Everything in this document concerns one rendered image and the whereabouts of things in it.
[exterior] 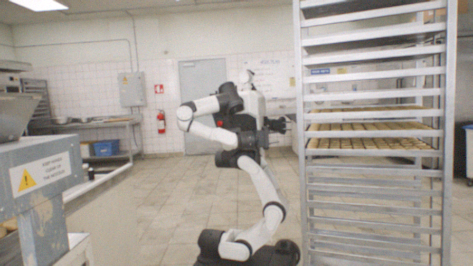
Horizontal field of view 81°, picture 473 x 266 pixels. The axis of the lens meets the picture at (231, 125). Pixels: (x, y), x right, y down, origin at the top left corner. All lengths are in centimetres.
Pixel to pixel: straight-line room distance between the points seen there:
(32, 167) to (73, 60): 607
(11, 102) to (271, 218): 136
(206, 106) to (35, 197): 84
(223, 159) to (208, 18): 465
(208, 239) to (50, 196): 127
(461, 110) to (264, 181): 320
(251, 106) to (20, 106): 105
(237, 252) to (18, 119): 141
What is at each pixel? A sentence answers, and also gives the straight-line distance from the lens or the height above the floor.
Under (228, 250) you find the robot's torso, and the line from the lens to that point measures 194.
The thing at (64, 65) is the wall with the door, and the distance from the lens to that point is 698.
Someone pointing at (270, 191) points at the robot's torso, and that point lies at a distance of 173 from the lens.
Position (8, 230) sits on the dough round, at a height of 90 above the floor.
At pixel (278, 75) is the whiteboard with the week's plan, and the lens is 594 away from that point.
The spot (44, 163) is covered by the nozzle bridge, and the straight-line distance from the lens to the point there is 91.
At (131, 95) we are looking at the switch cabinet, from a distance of 610.
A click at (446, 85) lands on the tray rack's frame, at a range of 146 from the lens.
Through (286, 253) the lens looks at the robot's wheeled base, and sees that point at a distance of 208.
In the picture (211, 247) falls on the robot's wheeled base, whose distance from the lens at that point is 200.
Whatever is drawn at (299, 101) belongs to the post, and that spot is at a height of 122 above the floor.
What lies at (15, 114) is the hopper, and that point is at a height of 126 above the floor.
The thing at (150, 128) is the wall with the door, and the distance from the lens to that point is 624.
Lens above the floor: 128
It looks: 6 degrees down
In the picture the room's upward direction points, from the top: 4 degrees counter-clockwise
